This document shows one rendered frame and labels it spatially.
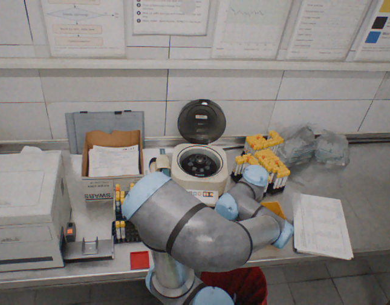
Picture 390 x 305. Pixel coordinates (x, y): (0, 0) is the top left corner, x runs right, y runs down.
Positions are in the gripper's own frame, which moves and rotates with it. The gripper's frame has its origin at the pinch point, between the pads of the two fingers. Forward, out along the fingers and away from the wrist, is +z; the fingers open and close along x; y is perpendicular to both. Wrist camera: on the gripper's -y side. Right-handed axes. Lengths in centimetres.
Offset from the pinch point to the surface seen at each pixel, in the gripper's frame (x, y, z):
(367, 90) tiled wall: -78, 66, -23
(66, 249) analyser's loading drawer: 60, 6, 4
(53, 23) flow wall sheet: 63, 64, -54
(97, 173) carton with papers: 51, 41, 1
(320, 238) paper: -36.1, 4.6, 6.7
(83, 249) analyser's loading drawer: 54, 5, 2
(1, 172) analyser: 78, 20, -22
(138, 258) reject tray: 35.4, 3.2, 7.7
